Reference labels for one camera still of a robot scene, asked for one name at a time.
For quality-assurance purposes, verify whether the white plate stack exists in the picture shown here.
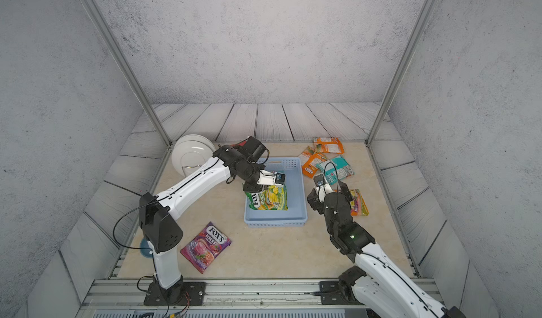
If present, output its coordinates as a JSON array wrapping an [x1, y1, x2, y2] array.
[[171, 135, 216, 177]]

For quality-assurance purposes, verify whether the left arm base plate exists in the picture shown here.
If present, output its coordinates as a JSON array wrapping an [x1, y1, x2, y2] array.
[[143, 280, 206, 307]]

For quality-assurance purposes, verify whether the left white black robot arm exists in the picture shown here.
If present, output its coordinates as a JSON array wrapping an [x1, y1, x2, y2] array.
[[139, 136, 285, 290]]

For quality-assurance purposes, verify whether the orange candy bag near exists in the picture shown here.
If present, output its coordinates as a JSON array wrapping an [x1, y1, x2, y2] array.
[[299, 146, 328, 178]]

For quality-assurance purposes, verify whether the light blue plastic basket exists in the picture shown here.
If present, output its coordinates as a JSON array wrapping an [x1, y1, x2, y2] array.
[[244, 157, 308, 228]]

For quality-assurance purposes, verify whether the right aluminium frame post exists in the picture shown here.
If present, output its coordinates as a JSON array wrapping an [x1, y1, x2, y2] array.
[[366, 0, 436, 148]]

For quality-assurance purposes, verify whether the green yellow Fox's candy bag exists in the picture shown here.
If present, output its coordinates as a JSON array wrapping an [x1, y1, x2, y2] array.
[[246, 185, 288, 211]]

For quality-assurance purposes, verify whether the teal white candy bag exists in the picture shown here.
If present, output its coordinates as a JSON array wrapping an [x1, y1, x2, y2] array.
[[317, 155, 355, 185]]

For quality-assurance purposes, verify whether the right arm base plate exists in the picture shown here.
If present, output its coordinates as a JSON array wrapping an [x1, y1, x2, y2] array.
[[313, 281, 361, 305]]

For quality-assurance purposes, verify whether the left aluminium frame post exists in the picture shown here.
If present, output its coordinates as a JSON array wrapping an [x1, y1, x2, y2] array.
[[80, 0, 173, 148]]

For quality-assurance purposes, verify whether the blue small plate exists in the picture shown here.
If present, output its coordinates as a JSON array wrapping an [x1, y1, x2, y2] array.
[[139, 238, 152, 259]]

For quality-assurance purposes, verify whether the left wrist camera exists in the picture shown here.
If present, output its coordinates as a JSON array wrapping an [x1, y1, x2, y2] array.
[[258, 170, 286, 187]]

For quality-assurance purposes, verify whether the aluminium frame post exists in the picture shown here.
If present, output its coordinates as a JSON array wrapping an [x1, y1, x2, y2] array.
[[366, 0, 436, 148], [80, 0, 173, 148]]

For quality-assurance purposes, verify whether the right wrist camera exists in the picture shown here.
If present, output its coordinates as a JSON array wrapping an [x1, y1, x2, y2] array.
[[313, 174, 335, 203]]

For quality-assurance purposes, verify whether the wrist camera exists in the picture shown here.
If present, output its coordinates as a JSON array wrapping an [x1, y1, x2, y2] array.
[[313, 174, 335, 203], [258, 170, 286, 187]]

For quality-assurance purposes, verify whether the orange candy bag far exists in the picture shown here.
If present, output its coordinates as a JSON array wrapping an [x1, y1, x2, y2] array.
[[313, 137, 344, 154]]

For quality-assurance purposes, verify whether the purple Fox's candy bag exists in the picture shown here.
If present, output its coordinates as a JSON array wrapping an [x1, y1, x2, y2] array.
[[180, 222, 231, 274]]

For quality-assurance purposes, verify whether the orange multicolour Fox's candy bag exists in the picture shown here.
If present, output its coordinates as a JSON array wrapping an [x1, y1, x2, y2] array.
[[350, 189, 369, 216]]

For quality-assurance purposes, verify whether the aluminium front rail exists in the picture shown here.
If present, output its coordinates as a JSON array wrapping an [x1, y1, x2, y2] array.
[[77, 278, 375, 317]]

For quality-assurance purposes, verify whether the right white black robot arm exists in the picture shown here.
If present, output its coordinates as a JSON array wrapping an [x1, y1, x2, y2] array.
[[307, 174, 464, 317]]

